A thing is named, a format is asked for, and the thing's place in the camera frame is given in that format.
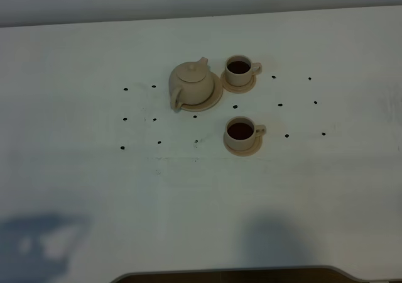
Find beige far cup saucer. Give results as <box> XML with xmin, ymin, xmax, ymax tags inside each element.
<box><xmin>220</xmin><ymin>71</ymin><xmax>257</xmax><ymax>94</ymax></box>

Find beige near cup saucer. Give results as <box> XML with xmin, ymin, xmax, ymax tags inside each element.
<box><xmin>223</xmin><ymin>133</ymin><xmax>263</xmax><ymax>157</ymax></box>

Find beige cup saucer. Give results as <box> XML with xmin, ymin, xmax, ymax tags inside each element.
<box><xmin>220</xmin><ymin>71</ymin><xmax>257</xmax><ymax>94</ymax></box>
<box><xmin>223</xmin><ymin>133</ymin><xmax>263</xmax><ymax>157</ymax></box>

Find beige teapot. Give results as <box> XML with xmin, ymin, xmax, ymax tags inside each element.
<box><xmin>169</xmin><ymin>57</ymin><xmax>214</xmax><ymax>111</ymax></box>

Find beige teapot saucer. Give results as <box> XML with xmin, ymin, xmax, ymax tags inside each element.
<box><xmin>181</xmin><ymin>72</ymin><xmax>224</xmax><ymax>112</ymax></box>

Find beige near teacup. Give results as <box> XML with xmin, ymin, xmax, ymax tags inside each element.
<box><xmin>224</xmin><ymin>116</ymin><xmax>267</xmax><ymax>140</ymax></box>

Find beige far teacup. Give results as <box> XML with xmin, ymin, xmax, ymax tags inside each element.
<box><xmin>225</xmin><ymin>55</ymin><xmax>263</xmax><ymax>87</ymax></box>

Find beige teacup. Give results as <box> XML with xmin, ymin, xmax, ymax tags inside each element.
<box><xmin>224</xmin><ymin>116</ymin><xmax>267</xmax><ymax>140</ymax></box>
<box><xmin>225</xmin><ymin>55</ymin><xmax>263</xmax><ymax>87</ymax></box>

